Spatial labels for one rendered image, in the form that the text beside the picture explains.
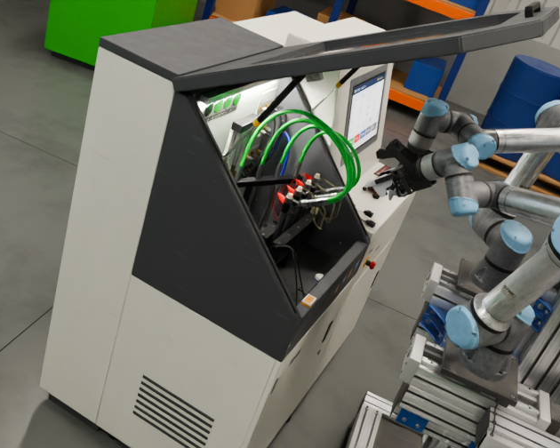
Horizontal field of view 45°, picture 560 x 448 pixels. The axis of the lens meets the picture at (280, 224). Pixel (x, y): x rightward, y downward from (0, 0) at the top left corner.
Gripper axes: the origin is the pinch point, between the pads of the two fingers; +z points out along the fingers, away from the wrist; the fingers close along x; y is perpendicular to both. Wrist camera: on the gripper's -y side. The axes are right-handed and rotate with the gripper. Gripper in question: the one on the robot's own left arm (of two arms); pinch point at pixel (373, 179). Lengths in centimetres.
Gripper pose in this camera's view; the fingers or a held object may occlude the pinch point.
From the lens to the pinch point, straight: 212.7
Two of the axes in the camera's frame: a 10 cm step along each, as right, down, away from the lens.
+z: -6.2, 1.9, 7.6
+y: 4.3, 8.9, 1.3
